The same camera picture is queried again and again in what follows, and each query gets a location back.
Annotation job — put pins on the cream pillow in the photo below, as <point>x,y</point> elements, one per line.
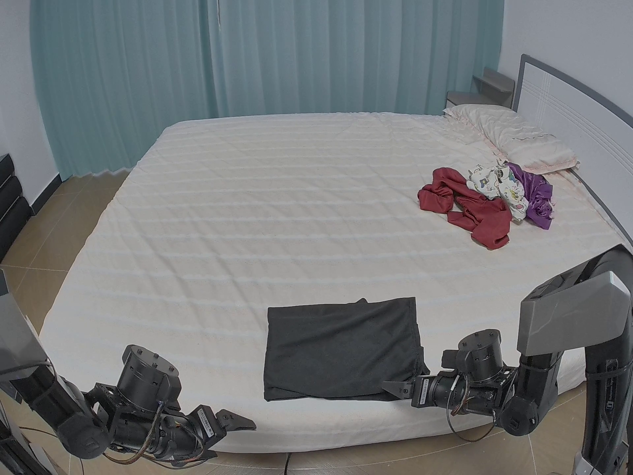
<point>519,139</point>

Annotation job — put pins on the purple garment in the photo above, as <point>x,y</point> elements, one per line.
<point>536,206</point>

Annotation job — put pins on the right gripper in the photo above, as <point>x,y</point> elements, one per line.
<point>432,390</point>

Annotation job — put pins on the blue-green curtain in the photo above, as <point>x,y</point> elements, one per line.
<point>123,67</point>
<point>346,42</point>

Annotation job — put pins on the grey bedside table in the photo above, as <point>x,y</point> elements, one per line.
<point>470,98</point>

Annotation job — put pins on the black T-shirt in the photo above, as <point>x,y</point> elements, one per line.
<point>341,349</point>

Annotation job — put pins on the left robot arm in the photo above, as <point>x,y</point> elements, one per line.
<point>89,428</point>

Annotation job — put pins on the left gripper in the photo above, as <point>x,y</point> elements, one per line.
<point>205,428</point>

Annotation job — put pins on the black chest of drawers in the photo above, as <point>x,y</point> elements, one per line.
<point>12,201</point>

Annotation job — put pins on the white printed garment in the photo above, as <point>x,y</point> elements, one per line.
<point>509,196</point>

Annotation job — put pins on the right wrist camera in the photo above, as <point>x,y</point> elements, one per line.
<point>451,359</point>

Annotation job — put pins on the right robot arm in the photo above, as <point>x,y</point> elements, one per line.
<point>573,314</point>

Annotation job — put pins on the red garment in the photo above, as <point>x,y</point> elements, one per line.
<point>489,225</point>

